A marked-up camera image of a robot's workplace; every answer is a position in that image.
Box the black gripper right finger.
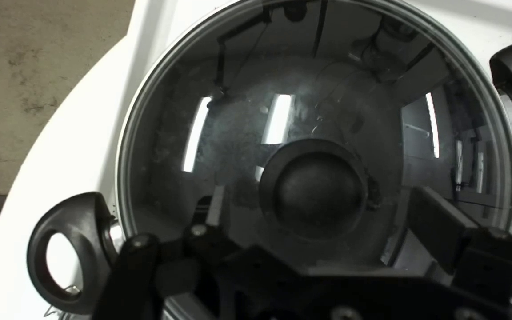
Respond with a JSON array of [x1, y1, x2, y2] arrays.
[[406, 187, 512, 302]]

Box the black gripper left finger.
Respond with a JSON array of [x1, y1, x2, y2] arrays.
[[92, 187, 227, 320]]

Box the glass pot lid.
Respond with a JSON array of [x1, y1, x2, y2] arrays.
[[113, 0, 512, 320]]

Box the black cooking pot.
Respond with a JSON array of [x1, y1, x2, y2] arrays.
[[24, 34, 512, 320]]

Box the white plastic tray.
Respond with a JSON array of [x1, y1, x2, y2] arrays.
[[0, 0, 512, 320]]

